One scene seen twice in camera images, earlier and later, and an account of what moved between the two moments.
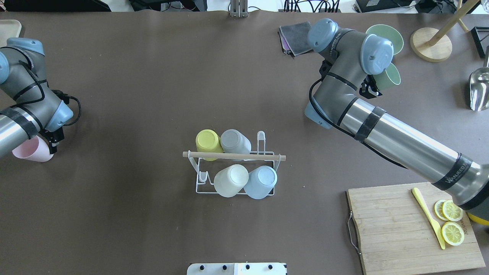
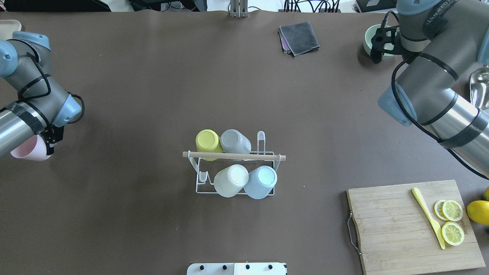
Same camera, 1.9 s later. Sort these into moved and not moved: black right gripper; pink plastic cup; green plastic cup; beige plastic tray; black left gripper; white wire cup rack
Moved: green plastic cup; black right gripper
Not moved: pink plastic cup; white wire cup rack; beige plastic tray; black left gripper
